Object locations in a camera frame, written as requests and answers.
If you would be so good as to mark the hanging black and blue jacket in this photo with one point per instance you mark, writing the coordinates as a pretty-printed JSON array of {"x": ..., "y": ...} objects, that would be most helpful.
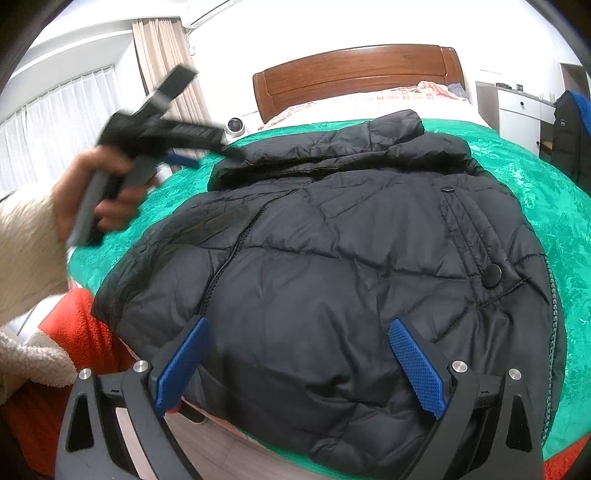
[{"x": 570, "y": 134}]

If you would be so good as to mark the pink striped bedsheet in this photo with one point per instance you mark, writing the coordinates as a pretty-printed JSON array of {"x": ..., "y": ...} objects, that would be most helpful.
[{"x": 406, "y": 94}]

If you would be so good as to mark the sheer white curtain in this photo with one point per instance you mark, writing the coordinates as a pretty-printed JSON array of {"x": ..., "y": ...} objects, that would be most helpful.
[{"x": 69, "y": 106}]

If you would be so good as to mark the cream fleece top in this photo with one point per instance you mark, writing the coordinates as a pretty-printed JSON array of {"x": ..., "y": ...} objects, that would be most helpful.
[{"x": 32, "y": 364}]

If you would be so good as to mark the person's left hand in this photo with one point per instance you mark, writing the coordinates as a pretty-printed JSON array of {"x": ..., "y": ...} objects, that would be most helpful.
[{"x": 115, "y": 207}]

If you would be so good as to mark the black puffer jacket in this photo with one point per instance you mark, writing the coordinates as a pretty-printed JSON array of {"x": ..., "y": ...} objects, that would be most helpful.
[{"x": 323, "y": 277}]

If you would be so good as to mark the beige curtain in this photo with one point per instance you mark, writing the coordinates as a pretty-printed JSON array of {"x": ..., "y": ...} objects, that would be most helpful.
[{"x": 157, "y": 55}]

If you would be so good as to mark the green patterned blanket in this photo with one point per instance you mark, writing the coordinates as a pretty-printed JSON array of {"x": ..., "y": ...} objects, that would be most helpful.
[{"x": 554, "y": 194}]

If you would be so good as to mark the wooden bed headboard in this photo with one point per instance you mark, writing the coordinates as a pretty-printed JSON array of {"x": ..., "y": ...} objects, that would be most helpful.
[{"x": 351, "y": 74}]

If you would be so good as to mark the small white fan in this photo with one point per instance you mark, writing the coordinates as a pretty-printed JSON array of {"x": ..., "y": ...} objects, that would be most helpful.
[{"x": 235, "y": 125}]

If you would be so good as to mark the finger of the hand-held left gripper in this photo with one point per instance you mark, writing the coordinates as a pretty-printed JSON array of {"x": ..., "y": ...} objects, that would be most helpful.
[
  {"x": 182, "y": 162},
  {"x": 228, "y": 151}
]

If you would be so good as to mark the person's left forearm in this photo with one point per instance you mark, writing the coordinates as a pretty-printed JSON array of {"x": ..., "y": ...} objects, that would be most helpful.
[{"x": 27, "y": 258}]

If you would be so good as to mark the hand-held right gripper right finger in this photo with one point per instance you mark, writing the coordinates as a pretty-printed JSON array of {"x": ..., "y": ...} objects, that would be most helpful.
[{"x": 418, "y": 369}]

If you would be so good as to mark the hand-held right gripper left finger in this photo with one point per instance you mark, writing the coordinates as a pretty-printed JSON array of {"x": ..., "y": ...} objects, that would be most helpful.
[{"x": 182, "y": 364}]

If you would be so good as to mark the orange fleece garment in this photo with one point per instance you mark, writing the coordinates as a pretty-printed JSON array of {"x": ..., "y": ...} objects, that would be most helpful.
[{"x": 69, "y": 323}]

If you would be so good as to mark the white desk with drawers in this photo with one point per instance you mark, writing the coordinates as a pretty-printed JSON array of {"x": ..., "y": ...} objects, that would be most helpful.
[{"x": 517, "y": 110}]

